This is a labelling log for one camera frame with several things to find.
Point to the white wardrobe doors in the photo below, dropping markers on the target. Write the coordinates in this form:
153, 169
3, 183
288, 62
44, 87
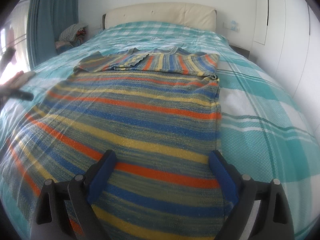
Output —
281, 40

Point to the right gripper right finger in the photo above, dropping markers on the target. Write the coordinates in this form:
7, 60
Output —
260, 210

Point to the pile of clothes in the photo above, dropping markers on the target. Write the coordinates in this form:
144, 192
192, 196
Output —
71, 37

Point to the striped knit sweater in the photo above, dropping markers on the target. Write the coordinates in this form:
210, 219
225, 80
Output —
158, 111

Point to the person's left hand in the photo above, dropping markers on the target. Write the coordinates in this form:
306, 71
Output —
12, 88

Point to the wall socket with stickers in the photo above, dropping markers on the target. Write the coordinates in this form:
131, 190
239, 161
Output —
232, 25

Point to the dark bedside table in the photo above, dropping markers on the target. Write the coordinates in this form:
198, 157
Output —
245, 53

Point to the teal plaid bed cover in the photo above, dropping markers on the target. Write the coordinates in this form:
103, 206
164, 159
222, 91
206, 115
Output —
264, 134

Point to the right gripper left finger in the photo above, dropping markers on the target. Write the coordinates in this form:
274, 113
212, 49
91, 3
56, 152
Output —
51, 220

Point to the cream padded headboard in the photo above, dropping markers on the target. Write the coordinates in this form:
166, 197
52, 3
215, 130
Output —
187, 14

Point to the blue curtain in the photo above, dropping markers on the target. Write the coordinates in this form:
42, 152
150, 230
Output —
47, 19

